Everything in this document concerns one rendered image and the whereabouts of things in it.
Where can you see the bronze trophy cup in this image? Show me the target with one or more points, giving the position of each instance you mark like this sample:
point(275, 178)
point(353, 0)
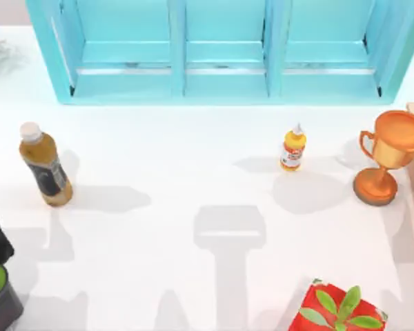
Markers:
point(390, 145)

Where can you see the grey pot with green moss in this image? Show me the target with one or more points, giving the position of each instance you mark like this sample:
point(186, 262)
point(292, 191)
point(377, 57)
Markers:
point(0, 303)

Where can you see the small yellow squeeze bottle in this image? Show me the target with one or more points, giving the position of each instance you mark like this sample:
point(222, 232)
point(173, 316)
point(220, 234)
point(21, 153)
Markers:
point(292, 151)

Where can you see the light blue rack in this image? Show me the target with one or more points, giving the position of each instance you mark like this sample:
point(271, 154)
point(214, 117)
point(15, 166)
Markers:
point(224, 51)

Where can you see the red plant pot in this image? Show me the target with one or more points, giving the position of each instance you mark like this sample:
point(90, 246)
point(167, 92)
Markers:
point(334, 310)

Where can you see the brown tea bottle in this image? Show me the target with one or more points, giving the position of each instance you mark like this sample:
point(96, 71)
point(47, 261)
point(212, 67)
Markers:
point(48, 169)

